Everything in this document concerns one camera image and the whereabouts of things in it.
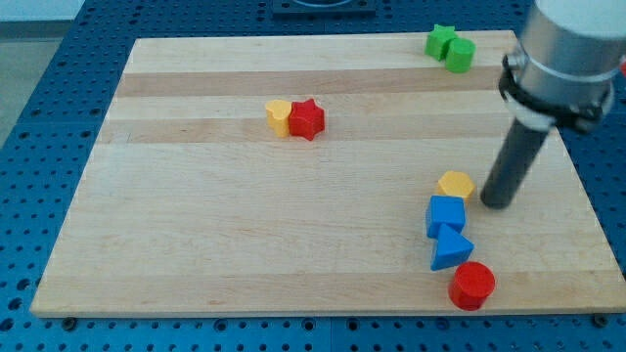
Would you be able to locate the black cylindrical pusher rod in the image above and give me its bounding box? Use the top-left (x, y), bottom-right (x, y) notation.
top-left (480, 119), bottom-right (548, 209)

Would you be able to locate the yellow heart block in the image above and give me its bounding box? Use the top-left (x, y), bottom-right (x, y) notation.
top-left (265, 100), bottom-right (292, 138)

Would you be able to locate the green star block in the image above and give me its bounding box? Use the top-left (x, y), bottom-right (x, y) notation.
top-left (425, 24), bottom-right (458, 61)

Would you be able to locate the yellow hexagon block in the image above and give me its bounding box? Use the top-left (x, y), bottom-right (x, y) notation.
top-left (436, 170), bottom-right (476, 204)

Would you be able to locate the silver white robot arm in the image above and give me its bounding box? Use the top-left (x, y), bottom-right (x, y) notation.
top-left (499, 0), bottom-right (625, 133)

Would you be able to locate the red cylinder block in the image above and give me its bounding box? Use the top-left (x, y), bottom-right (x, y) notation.
top-left (448, 261), bottom-right (496, 311)

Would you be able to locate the green cylinder block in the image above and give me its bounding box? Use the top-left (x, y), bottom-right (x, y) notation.
top-left (445, 38), bottom-right (476, 73)

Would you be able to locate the red star block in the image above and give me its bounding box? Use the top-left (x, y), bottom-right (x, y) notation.
top-left (289, 99), bottom-right (325, 141)

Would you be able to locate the light wooden board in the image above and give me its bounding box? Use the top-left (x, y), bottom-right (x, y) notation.
top-left (29, 29), bottom-right (626, 319)

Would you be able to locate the blue cube block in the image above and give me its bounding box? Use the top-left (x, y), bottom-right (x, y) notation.
top-left (425, 195), bottom-right (467, 239)

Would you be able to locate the blue triangle block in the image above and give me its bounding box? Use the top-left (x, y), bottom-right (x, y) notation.
top-left (430, 224), bottom-right (474, 271)

